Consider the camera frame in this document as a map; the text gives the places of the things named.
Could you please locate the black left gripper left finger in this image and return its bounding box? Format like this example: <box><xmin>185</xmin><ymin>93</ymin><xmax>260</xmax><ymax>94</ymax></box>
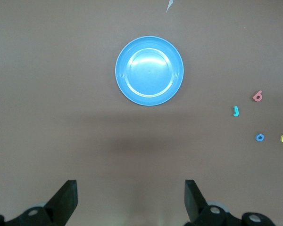
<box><xmin>0</xmin><ymin>179</ymin><xmax>78</xmax><ymax>226</ymax></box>

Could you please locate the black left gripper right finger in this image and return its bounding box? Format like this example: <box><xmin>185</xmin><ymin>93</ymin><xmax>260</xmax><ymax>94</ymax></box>
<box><xmin>184</xmin><ymin>179</ymin><xmax>278</xmax><ymax>226</ymax></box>

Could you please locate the pink foam letter g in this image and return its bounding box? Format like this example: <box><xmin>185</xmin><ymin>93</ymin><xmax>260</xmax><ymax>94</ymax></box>
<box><xmin>252</xmin><ymin>90</ymin><xmax>263</xmax><ymax>102</ymax></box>

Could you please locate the blue plastic plate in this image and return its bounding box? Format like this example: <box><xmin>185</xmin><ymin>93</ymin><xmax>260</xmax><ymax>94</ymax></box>
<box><xmin>115</xmin><ymin>35</ymin><xmax>184</xmax><ymax>106</ymax></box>

